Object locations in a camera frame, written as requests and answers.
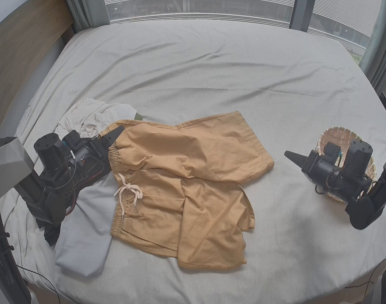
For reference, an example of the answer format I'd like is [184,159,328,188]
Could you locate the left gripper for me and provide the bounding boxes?
[72,134,111,177]

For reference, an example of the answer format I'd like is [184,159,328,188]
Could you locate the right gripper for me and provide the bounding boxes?
[301,149,335,187]

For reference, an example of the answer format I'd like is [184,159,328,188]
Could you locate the tan shorts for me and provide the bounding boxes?
[109,110,275,270]

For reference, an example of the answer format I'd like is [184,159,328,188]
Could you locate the white garment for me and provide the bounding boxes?
[55,98,138,139]

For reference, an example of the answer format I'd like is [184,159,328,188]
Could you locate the round woven basket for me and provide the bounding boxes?
[316,126,378,204]

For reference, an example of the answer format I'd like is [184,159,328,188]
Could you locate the pale grey garment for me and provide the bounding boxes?
[54,169,118,278]

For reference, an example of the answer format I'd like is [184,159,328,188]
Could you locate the black garment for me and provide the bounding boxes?
[34,217,62,247]

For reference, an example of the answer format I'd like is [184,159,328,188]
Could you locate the blue-green curtain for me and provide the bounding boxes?
[60,0,113,33]
[359,0,386,95]

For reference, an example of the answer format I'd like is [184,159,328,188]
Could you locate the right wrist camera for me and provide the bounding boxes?
[324,141,341,164]

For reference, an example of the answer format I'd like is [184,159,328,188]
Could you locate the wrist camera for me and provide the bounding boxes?
[62,130,83,152]
[324,141,341,164]

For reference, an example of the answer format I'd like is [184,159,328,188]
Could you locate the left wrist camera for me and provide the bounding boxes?
[62,130,83,152]

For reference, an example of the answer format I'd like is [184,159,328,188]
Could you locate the black cable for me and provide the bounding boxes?
[344,255,384,304]
[15,263,61,304]

